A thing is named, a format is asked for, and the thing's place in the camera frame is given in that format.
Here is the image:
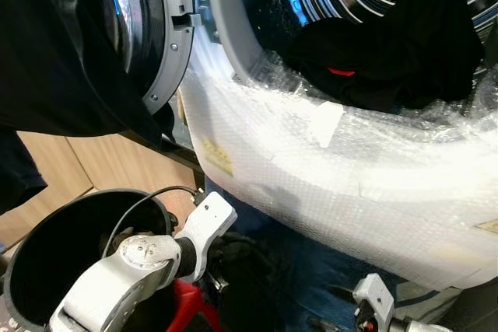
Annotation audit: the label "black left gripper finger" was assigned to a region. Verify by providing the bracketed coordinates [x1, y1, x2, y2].
[233, 271, 287, 323]
[237, 232, 279, 272]

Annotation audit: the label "blue denim jeans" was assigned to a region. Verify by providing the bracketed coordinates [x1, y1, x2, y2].
[204, 180, 405, 332]

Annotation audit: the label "white bubble-wrapped washing machine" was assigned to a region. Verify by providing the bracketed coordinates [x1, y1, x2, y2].
[177, 0, 498, 332]

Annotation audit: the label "yellow rectangular warning sticker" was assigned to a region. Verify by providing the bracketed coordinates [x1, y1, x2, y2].
[201, 138, 234, 176]

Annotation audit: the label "white tape patch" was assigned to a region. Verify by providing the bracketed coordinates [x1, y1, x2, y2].
[310, 101, 345, 149]

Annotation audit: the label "yellow triangle warning sticker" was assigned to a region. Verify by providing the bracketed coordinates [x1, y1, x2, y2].
[475, 219, 498, 234]

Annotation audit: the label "black round laundry bucket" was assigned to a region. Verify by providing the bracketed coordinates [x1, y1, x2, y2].
[2, 188, 203, 332]

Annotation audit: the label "grey-rimmed glass washer door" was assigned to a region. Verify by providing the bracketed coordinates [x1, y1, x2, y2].
[93, 0, 202, 115]

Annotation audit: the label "grey rubber door gasket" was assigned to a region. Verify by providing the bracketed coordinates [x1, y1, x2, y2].
[206, 0, 312, 92]

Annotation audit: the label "black garment with red tag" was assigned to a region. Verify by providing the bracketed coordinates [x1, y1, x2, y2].
[286, 0, 485, 113]

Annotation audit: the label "large black hanging cloth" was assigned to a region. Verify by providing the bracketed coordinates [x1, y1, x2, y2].
[0, 0, 176, 212]

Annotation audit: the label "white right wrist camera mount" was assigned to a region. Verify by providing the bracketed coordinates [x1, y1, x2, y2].
[352, 274, 395, 332]

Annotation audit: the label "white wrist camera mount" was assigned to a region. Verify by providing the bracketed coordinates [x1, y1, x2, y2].
[175, 190, 238, 282]
[352, 274, 395, 332]

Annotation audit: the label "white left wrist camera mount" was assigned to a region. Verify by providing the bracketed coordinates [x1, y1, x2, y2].
[175, 190, 238, 282]

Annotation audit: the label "red bucket stand frame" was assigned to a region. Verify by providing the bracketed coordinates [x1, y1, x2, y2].
[165, 278, 223, 332]

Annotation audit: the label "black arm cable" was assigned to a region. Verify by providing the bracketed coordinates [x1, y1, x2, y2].
[101, 185, 205, 259]

